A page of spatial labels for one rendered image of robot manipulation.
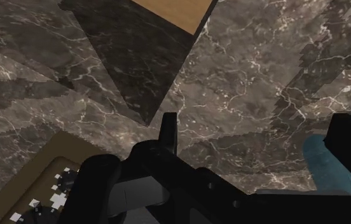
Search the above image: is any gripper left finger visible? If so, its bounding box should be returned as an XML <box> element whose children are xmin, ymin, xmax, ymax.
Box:
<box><xmin>58</xmin><ymin>112</ymin><xmax>257</xmax><ymax>224</ymax></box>

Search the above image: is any teal blue rounded object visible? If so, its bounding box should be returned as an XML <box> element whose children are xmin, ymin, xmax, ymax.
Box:
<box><xmin>302</xmin><ymin>134</ymin><xmax>351</xmax><ymax>201</ymax></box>

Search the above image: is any black white round chip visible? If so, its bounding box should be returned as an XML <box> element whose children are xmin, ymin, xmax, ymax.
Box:
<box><xmin>9</xmin><ymin>193</ymin><xmax>69</xmax><ymax>224</ymax></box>
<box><xmin>53</xmin><ymin>167</ymin><xmax>81</xmax><ymax>195</ymax></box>

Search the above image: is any brown rectangular tray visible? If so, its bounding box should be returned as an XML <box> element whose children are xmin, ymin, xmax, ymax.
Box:
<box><xmin>0</xmin><ymin>130</ymin><xmax>123</xmax><ymax>224</ymax></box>

